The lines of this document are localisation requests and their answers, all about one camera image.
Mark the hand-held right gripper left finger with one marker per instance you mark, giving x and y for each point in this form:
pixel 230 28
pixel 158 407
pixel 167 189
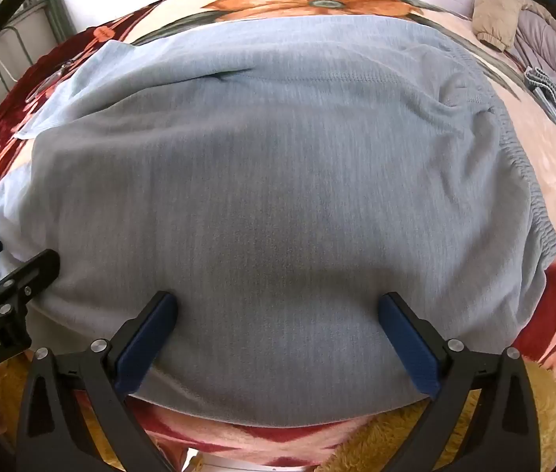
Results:
pixel 145 344

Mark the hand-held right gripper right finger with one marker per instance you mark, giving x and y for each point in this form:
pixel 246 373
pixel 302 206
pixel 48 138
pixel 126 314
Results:
pixel 408 344

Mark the grey-blue pants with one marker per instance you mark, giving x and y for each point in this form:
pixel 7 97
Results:
pixel 278 206

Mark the yellow fuzzy blanket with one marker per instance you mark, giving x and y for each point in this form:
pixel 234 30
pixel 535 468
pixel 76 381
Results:
pixel 546 403

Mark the floral fleece blanket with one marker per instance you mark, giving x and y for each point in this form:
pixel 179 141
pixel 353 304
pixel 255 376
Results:
pixel 543 172

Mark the grey padded jacket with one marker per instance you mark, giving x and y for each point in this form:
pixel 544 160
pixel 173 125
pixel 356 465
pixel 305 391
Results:
pixel 553 54

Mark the beige padded jacket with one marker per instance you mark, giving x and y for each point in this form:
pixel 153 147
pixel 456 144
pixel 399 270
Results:
pixel 499 10

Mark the grey-green metal bed frame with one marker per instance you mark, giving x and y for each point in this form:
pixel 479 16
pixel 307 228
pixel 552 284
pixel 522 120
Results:
pixel 61 5

